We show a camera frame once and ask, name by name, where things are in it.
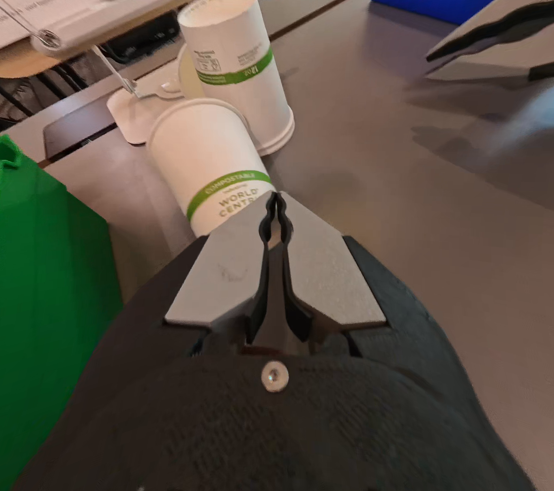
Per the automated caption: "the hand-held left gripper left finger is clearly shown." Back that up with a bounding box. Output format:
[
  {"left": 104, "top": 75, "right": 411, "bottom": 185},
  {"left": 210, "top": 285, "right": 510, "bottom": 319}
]
[{"left": 164, "top": 192, "right": 278, "bottom": 344}]

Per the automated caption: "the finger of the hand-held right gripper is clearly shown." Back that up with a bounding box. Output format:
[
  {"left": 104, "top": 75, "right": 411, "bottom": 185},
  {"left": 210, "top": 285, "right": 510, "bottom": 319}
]
[
  {"left": 426, "top": 30, "right": 554, "bottom": 83},
  {"left": 426, "top": 0, "right": 554, "bottom": 63}
]

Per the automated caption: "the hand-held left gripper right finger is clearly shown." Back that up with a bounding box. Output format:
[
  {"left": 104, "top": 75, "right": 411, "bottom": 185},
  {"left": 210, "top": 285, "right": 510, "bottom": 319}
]
[{"left": 277, "top": 193, "right": 387, "bottom": 341}]

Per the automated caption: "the white paper cup green band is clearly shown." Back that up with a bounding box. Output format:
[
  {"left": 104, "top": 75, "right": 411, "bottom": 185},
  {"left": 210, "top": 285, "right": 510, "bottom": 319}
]
[
  {"left": 177, "top": 0, "right": 296, "bottom": 155},
  {"left": 146, "top": 98, "right": 278, "bottom": 237},
  {"left": 177, "top": 43, "right": 205, "bottom": 101}
]

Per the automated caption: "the green plastic bin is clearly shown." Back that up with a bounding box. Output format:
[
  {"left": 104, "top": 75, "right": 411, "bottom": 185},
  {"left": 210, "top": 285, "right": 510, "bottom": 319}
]
[{"left": 0, "top": 134, "right": 125, "bottom": 491}]

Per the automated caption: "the wooden display board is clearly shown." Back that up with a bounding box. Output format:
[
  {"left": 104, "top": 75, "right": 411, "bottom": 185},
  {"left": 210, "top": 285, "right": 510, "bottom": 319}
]
[{"left": 0, "top": 0, "right": 288, "bottom": 78}]

